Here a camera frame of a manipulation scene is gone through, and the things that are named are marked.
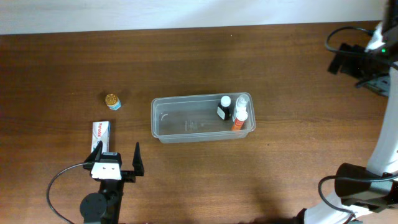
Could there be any dark syrup bottle white cap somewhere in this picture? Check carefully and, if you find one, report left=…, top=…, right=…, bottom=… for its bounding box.
left=217, top=96, right=231, bottom=121

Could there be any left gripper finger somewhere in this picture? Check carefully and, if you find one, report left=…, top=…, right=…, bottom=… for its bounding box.
left=85, top=141, right=103, bottom=163
left=132, top=142, right=145, bottom=177

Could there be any clear plastic container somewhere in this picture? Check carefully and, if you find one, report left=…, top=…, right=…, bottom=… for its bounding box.
left=151, top=92, right=256, bottom=144

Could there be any small jar gold lid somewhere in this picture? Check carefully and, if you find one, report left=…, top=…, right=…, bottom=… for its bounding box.
left=105, top=93, right=121, bottom=110

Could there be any white lotion bottle clear cap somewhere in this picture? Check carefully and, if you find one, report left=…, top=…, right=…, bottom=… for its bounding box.
left=232, top=94, right=249, bottom=122

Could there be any orange tube white cap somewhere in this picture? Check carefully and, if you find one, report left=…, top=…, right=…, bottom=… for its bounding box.
left=231, top=110, right=248, bottom=131

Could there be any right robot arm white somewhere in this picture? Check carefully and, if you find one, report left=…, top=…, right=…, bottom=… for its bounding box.
left=291, top=1, right=397, bottom=223

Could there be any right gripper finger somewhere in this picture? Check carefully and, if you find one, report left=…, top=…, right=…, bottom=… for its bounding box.
left=355, top=74, right=390, bottom=97
left=327, top=43, right=364, bottom=75

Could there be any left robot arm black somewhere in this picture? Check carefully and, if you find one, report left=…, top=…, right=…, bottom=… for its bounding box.
left=80, top=141, right=145, bottom=223

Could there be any white Panadol box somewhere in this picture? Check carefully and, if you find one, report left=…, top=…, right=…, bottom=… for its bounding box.
left=91, top=121, right=111, bottom=152

